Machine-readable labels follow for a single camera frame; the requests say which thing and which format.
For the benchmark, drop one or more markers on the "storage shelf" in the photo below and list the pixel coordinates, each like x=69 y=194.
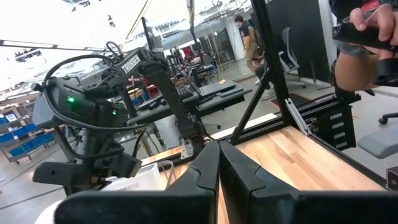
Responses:
x=28 y=152

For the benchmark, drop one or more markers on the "blue storage bin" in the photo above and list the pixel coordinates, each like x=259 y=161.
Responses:
x=16 y=151
x=6 y=137
x=39 y=141
x=19 y=132

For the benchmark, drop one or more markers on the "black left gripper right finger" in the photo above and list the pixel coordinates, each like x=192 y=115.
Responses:
x=280 y=208

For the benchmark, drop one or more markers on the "small grey box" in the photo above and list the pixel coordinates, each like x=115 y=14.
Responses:
x=393 y=179

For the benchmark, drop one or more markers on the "person's hand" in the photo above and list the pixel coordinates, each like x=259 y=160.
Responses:
x=382 y=21

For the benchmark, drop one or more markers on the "grey office chair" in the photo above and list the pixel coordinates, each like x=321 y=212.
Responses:
x=286 y=43

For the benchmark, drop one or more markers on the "black chair base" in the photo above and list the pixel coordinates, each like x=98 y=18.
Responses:
x=387 y=117

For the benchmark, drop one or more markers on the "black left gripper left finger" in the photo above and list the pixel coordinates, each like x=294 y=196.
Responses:
x=140 y=207

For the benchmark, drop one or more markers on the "white cutlery holder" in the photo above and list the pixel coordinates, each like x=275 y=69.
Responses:
x=146 y=179

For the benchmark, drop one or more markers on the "black partition panel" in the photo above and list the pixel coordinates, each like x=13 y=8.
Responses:
x=308 y=40

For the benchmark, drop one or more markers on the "black wrist band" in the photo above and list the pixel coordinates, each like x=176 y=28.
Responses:
x=387 y=73

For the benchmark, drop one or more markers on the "black work table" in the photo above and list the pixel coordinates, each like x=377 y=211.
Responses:
x=217 y=104

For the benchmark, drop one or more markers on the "black table frame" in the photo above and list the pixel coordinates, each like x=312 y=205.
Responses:
x=264 y=127

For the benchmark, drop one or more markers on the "silver arm base bracket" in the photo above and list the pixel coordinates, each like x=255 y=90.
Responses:
x=187 y=151

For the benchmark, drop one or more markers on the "person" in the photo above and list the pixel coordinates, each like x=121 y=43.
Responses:
x=250 y=43

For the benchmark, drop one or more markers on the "black frame post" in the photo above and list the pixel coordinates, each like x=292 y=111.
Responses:
x=271 y=62

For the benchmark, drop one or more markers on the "black laptop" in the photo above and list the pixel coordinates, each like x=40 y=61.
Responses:
x=217 y=88

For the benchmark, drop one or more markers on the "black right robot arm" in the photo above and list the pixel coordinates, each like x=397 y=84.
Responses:
x=169 y=93

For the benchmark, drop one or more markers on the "large white plate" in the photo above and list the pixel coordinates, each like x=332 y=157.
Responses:
x=46 y=216

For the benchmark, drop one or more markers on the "black control box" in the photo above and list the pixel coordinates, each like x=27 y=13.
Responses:
x=326 y=130

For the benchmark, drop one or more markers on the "grey seat cushion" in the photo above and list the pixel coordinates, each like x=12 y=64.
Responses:
x=381 y=141

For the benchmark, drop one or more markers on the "black diagonal frame brace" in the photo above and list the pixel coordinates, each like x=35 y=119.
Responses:
x=249 y=107

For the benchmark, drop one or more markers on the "silver metal bracket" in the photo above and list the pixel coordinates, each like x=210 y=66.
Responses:
x=297 y=116

